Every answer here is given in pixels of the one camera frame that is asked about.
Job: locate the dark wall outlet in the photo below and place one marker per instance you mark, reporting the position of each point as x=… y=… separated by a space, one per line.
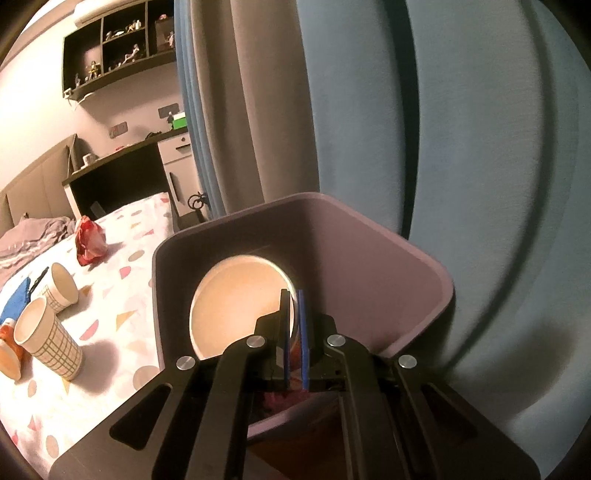
x=118 y=129
x=167 y=111

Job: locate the beige padded headboard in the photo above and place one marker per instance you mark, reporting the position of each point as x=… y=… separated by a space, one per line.
x=41 y=184

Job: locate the grey striped blanket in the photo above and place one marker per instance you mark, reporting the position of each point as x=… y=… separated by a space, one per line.
x=27 y=235

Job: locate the white drawer cabinet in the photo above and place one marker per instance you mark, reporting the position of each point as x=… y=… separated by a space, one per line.
x=178 y=161

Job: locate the dark wall shelf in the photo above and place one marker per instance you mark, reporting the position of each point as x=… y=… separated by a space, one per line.
x=82 y=50

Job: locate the white air conditioner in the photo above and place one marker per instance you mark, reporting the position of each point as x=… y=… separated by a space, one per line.
x=90 y=4

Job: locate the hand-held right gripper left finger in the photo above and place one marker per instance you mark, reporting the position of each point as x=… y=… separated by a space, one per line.
x=287 y=355

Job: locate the black looped metal object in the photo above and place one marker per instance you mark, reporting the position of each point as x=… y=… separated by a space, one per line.
x=197 y=201

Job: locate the grey curtain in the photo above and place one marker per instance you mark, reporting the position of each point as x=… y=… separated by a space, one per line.
x=258 y=92

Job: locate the red white wrapper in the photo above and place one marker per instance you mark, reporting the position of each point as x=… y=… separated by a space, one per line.
x=90 y=240

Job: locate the green box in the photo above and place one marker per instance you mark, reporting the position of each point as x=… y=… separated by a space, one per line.
x=180 y=121

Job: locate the blue curtain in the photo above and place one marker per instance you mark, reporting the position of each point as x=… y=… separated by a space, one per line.
x=461 y=138
x=194 y=92

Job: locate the dark wooden desk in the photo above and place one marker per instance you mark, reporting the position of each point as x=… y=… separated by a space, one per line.
x=124 y=177

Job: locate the orange patterned paper cup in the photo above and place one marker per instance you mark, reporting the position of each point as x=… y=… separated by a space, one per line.
x=235 y=309
x=9 y=357

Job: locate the grey plastic bin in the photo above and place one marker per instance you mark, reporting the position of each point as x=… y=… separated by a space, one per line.
x=360 y=258

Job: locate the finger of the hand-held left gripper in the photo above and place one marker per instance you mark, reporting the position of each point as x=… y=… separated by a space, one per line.
x=39 y=278

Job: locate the grid pattern paper cup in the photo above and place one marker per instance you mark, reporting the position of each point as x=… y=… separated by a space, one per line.
x=51 y=346
x=62 y=288

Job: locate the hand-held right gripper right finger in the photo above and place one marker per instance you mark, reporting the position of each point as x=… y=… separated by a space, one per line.
x=302 y=341

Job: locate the row of small figurines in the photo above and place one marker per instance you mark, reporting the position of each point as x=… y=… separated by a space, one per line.
x=134 y=50

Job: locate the small white mug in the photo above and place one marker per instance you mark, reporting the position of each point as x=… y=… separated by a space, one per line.
x=88 y=158

